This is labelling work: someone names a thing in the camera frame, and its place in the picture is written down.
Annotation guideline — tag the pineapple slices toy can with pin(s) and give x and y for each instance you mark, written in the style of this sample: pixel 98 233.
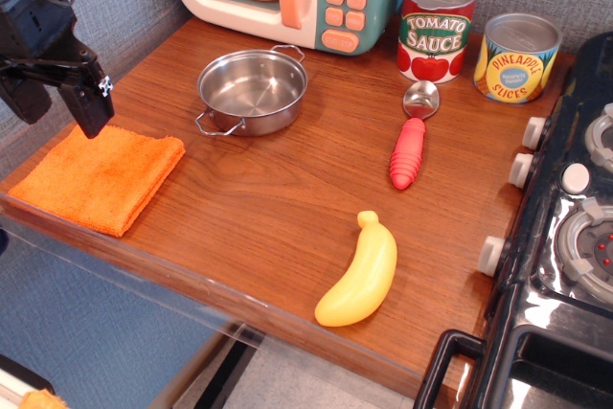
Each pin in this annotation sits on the pineapple slices toy can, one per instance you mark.
pixel 516 58

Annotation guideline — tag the black toy stove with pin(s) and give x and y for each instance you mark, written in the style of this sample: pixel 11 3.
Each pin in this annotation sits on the black toy stove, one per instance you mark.
pixel 548 343

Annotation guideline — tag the orange object bottom left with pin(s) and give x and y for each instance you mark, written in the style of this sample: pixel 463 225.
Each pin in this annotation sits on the orange object bottom left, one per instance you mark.
pixel 42 399

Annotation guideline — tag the grey stove burner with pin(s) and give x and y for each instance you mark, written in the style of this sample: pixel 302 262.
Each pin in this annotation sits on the grey stove burner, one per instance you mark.
pixel 600 154
pixel 584 248

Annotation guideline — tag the white stove knob middle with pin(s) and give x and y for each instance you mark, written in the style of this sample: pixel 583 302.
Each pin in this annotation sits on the white stove knob middle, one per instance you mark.
pixel 520 169

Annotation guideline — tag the white stove knob lower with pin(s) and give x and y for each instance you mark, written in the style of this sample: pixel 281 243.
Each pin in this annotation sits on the white stove knob lower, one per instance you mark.
pixel 490 255

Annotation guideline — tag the red-handled metal scoop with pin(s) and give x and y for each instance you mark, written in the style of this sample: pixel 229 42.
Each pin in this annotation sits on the red-handled metal scoop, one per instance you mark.
pixel 421 101

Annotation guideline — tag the tomato sauce toy can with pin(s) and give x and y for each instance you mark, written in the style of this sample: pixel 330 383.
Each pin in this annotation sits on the tomato sauce toy can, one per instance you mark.
pixel 432 38

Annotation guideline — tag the white stove knob upper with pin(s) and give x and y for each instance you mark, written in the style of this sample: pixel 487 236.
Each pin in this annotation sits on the white stove knob upper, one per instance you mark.
pixel 533 132

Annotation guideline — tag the white stove knob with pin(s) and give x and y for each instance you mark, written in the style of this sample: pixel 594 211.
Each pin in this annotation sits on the white stove knob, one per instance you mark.
pixel 520 169
pixel 490 255
pixel 533 132

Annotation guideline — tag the orange folded cloth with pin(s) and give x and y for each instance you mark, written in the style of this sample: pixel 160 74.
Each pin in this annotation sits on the orange folded cloth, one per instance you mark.
pixel 103 183

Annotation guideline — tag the white round stove button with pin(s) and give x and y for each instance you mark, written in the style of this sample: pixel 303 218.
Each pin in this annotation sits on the white round stove button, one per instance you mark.
pixel 575 178

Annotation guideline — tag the grey stove burner front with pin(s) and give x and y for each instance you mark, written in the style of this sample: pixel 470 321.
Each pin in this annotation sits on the grey stove burner front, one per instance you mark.
pixel 584 248

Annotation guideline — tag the grey stove burner rear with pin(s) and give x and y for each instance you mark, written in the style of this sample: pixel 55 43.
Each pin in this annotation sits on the grey stove burner rear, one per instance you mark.
pixel 600 154

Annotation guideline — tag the small stainless steel pan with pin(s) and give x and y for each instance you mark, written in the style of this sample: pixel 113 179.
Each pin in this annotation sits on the small stainless steel pan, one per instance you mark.
pixel 253 92

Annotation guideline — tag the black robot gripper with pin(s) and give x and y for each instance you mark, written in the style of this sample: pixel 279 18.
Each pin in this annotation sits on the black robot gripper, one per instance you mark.
pixel 38 45

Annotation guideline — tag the yellow toy banana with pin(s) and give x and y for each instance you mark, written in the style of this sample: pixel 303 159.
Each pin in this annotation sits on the yellow toy banana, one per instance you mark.
pixel 366 283

